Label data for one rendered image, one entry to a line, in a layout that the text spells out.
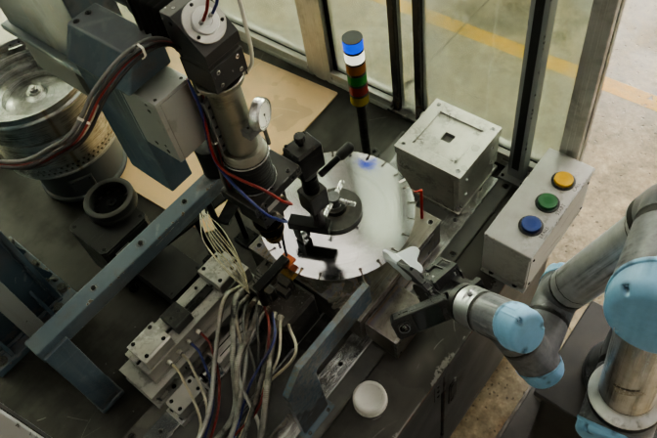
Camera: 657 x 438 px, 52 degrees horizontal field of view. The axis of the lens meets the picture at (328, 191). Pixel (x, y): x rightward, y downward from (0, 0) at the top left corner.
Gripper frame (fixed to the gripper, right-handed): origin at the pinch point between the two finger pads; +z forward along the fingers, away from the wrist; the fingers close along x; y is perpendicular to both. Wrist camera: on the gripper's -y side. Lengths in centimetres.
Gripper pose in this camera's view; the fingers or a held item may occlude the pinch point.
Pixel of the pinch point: (395, 281)
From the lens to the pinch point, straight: 138.6
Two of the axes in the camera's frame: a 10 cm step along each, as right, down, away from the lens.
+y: 7.6, -5.7, 3.2
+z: -4.8, -1.5, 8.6
